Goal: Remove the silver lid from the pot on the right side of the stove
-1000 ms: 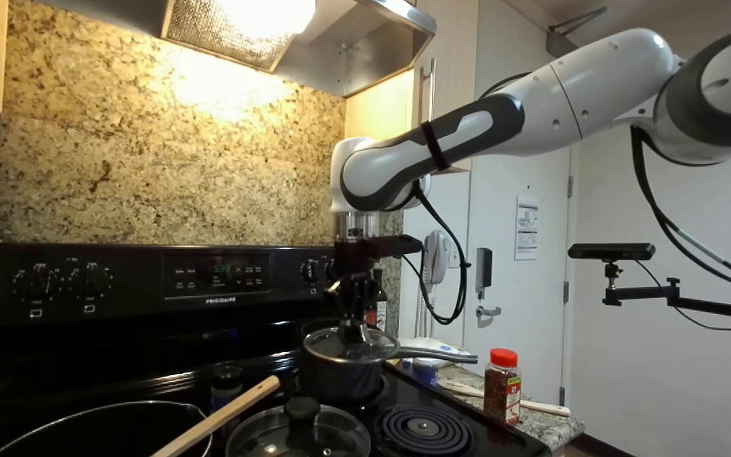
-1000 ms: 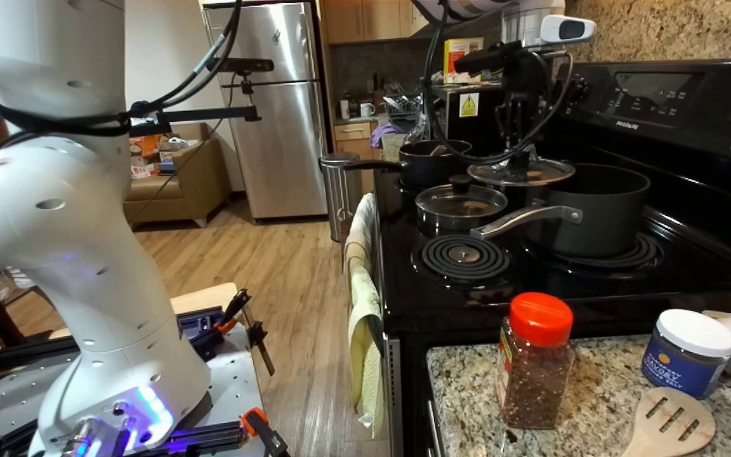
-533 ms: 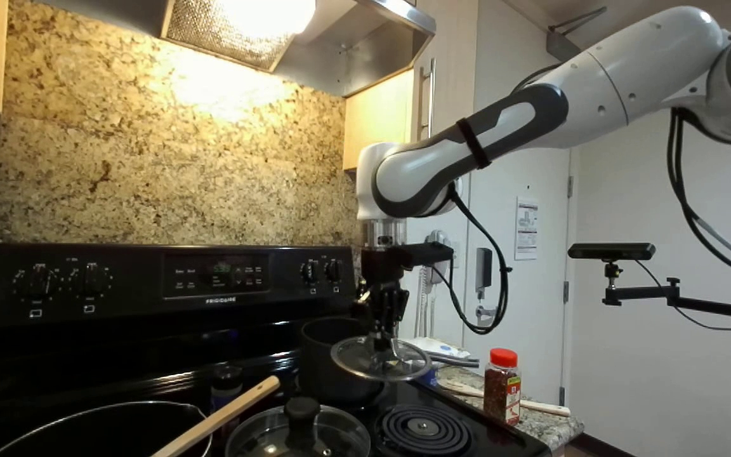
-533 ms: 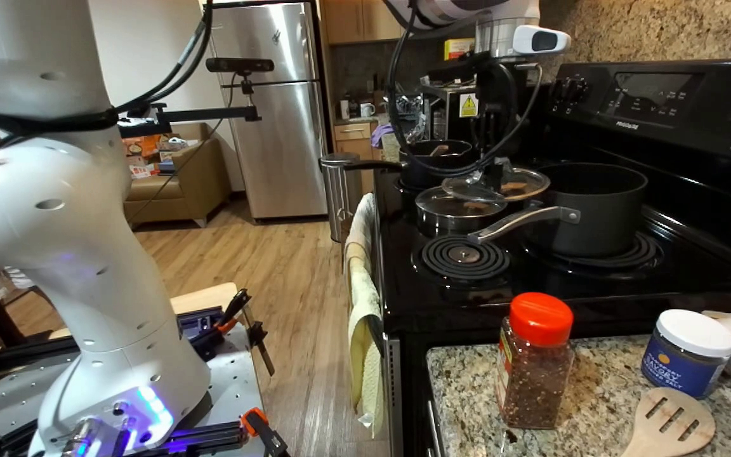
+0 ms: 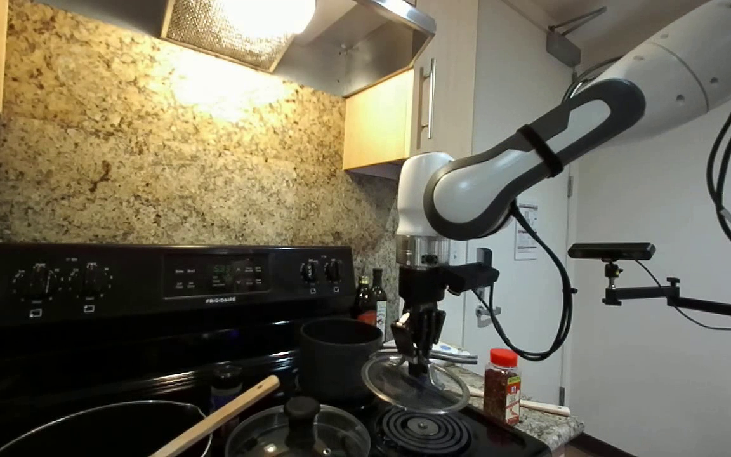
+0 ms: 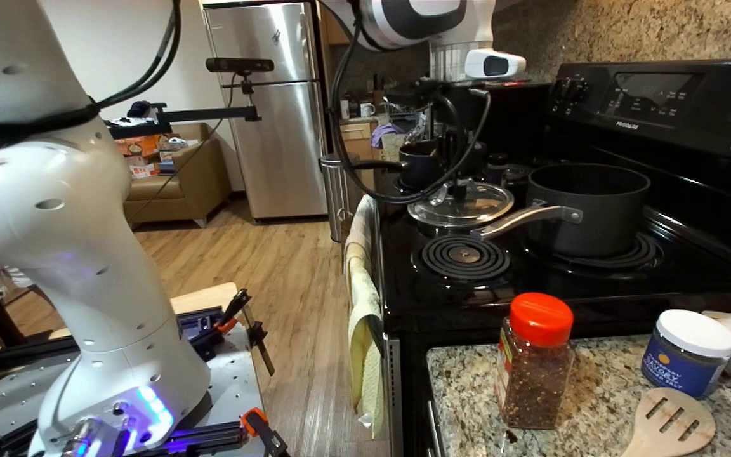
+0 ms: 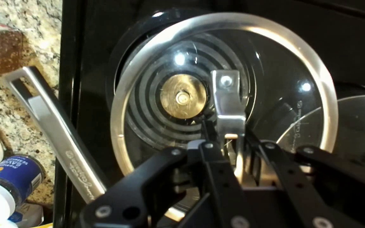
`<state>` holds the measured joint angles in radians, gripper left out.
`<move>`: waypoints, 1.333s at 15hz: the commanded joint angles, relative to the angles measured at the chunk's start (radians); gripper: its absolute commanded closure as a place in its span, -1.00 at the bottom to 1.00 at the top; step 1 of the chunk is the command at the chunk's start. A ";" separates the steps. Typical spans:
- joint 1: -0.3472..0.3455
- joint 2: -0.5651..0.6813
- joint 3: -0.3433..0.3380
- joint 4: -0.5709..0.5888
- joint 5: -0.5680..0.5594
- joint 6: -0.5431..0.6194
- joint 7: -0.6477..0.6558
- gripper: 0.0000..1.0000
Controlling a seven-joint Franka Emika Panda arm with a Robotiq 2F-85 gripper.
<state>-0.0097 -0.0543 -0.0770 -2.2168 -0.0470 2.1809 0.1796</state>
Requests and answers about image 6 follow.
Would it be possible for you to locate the metal robot base table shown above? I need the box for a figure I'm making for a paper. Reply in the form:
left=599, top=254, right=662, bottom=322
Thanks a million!
left=0, top=321, right=277, bottom=457

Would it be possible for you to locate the brown armchair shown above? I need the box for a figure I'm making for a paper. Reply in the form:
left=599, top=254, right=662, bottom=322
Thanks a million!
left=123, top=122, right=235, bottom=231

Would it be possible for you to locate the wooden slotted spatula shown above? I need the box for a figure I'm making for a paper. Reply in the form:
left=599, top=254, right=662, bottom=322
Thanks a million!
left=620, top=387, right=722, bottom=457

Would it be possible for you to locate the black electric stove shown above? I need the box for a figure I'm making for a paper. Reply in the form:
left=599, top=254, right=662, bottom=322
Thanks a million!
left=379, top=57, right=731, bottom=457

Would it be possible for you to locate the cream towel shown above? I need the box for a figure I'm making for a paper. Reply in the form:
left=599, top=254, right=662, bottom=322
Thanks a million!
left=343, top=193, right=392, bottom=443

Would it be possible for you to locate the black stereo camera bar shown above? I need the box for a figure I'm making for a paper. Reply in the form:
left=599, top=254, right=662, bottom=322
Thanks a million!
left=203, top=57, right=277, bottom=76

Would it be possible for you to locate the black coil burner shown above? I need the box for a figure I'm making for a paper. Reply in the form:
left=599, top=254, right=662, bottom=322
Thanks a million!
left=409, top=231, right=514, bottom=286
left=520, top=227, right=665, bottom=279

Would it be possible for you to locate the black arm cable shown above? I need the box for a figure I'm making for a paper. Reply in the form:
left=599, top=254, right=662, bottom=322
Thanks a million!
left=96, top=0, right=185, bottom=110

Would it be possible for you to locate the orange black clamp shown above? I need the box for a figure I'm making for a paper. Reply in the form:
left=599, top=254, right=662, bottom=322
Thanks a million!
left=171, top=405, right=296, bottom=457
left=185, top=287, right=277, bottom=378

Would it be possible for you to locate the stainless steel fridge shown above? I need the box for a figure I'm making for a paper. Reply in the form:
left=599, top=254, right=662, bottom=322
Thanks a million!
left=200, top=0, right=331, bottom=221

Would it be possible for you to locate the wooden board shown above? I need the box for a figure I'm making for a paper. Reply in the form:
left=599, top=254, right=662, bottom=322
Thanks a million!
left=167, top=279, right=244, bottom=319

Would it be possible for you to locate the black pot with silver handle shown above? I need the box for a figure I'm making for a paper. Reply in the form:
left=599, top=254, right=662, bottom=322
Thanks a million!
left=475, top=161, right=655, bottom=263

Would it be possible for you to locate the red capped spice jar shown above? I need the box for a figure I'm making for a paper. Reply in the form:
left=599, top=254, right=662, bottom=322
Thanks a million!
left=497, top=291, right=577, bottom=432

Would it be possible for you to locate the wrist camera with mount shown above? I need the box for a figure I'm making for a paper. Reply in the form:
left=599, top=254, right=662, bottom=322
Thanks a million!
left=462, top=46, right=532, bottom=81

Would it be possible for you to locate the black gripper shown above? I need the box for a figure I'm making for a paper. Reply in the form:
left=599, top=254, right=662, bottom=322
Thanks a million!
left=417, top=76, right=494, bottom=188

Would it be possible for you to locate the silver rimmed glass lid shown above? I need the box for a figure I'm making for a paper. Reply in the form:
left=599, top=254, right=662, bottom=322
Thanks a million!
left=403, top=176, right=519, bottom=235

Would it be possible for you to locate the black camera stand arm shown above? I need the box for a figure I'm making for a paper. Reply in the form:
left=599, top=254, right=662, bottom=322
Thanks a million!
left=104, top=72, right=264, bottom=142

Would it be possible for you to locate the blue jar with white lid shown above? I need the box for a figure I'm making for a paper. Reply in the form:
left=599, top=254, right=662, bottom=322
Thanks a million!
left=641, top=308, right=731, bottom=405

